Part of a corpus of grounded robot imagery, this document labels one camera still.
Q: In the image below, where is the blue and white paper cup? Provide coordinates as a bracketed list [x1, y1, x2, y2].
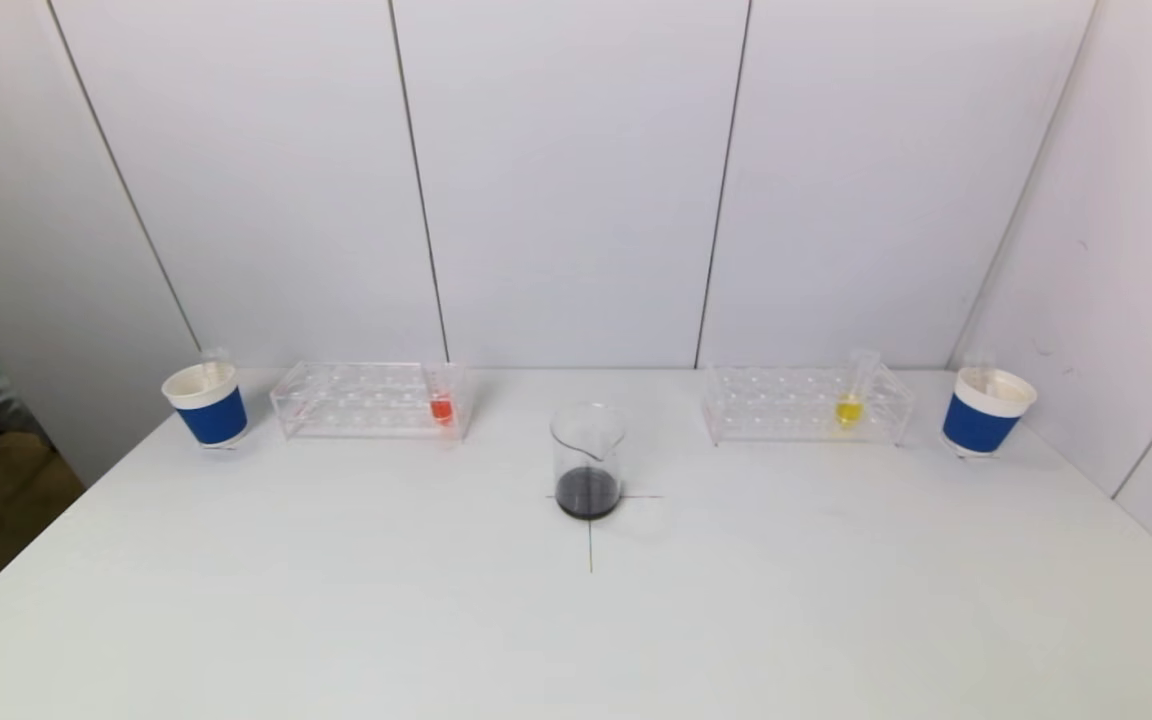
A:
[161, 361, 249, 449]
[941, 366, 1038, 457]

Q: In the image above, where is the test tube with yellow pigment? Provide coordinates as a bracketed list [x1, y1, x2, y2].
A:
[834, 348, 882, 431]

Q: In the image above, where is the clear glass beaker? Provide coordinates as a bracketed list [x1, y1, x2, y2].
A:
[549, 402, 627, 522]

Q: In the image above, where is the clear acrylic test tube rack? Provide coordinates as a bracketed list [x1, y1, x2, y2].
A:
[270, 361, 474, 444]
[701, 362, 915, 447]

